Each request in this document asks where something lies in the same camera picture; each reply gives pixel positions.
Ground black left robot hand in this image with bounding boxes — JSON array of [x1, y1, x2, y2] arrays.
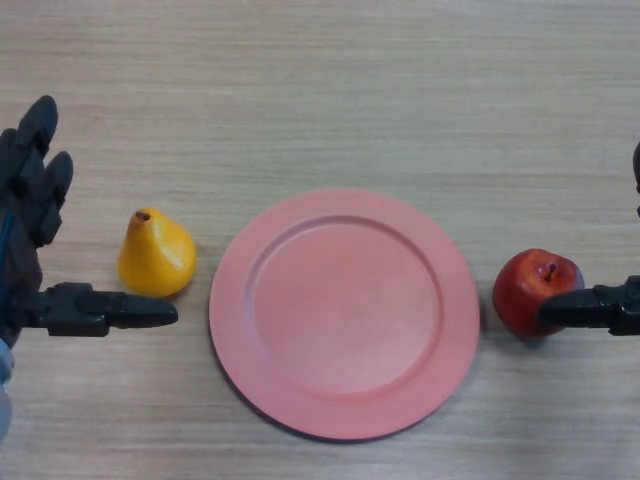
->
[[0, 94, 180, 349]]

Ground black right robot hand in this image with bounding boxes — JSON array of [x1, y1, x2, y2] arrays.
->
[[538, 141, 640, 337]]

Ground yellow pear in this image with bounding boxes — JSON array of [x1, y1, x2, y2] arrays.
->
[[116, 207, 198, 299]]

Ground pink round plate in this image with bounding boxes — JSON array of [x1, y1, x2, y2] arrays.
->
[[208, 188, 482, 442]]

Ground red apple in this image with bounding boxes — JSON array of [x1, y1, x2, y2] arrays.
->
[[492, 248, 585, 341]]

